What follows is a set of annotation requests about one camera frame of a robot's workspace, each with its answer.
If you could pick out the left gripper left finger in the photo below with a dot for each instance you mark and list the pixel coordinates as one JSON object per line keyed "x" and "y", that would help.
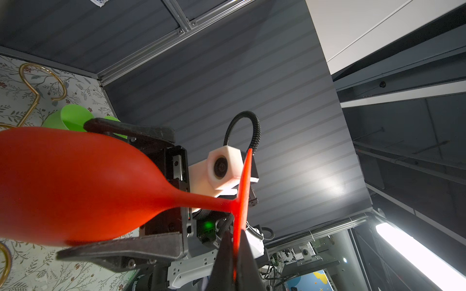
{"x": 222, "y": 277}

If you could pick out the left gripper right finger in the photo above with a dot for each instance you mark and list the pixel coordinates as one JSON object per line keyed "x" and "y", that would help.
{"x": 249, "y": 278}

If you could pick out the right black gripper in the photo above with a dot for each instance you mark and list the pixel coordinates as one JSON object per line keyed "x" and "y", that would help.
{"x": 171, "y": 189}

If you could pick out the red wine glass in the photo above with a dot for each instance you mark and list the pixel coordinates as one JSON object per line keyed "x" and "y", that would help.
{"x": 66, "y": 188}

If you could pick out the green wine glass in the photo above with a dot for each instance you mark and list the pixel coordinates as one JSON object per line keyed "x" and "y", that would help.
{"x": 70, "y": 117}
{"x": 114, "y": 124}

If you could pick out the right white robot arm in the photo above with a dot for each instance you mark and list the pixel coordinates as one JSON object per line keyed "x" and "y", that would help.
{"x": 207, "y": 227}

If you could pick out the floral table mat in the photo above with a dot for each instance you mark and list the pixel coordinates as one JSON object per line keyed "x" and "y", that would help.
{"x": 33, "y": 266}

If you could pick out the gold wire glass rack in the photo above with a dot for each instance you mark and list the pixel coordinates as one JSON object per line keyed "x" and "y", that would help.
{"x": 4, "y": 249}

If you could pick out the white mesh wall basket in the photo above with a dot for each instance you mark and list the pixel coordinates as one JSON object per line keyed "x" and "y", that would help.
{"x": 99, "y": 3}

